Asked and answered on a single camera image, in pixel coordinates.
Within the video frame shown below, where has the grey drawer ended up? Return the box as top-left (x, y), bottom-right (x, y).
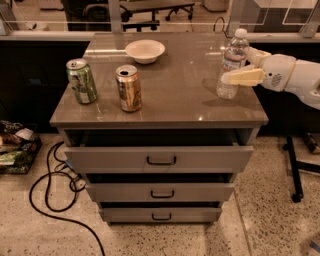
top-left (100, 207), bottom-right (222, 223)
top-left (87, 183), bottom-right (234, 202)
top-left (65, 146), bottom-right (253, 174)

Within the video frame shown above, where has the black wheeled stand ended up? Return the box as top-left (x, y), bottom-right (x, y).
top-left (283, 136), bottom-right (320, 203)

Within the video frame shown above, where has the black floor cable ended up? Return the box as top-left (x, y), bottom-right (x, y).
top-left (28, 141), bottom-right (106, 256)

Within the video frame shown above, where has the white paper bowl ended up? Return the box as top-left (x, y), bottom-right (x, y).
top-left (125, 40), bottom-right (165, 64)

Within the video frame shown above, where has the clear plastic water bottle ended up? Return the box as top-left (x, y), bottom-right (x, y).
top-left (216, 28), bottom-right (249, 99)

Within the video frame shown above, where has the black cable behind glass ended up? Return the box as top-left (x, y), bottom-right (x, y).
top-left (212, 16), bottom-right (231, 38)

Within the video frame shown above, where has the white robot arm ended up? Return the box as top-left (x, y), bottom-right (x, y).
top-left (220, 47), bottom-right (320, 110)

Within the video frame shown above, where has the grey drawer cabinet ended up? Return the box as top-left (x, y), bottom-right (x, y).
top-left (50, 33), bottom-right (268, 211)

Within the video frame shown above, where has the gold soda can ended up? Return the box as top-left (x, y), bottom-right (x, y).
top-left (115, 64), bottom-right (142, 112)

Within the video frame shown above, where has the top grey drawer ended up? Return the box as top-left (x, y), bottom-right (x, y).
top-left (65, 146), bottom-right (253, 174)

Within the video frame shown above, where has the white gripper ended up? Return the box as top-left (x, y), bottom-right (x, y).
top-left (221, 47), bottom-right (296, 92)

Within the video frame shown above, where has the green soda can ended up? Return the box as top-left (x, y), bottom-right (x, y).
top-left (66, 59), bottom-right (97, 104)

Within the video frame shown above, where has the middle grey drawer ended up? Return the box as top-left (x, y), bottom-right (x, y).
top-left (87, 183), bottom-right (234, 202)

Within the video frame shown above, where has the bottom grey drawer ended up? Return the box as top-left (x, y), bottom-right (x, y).
top-left (100, 207), bottom-right (222, 223)

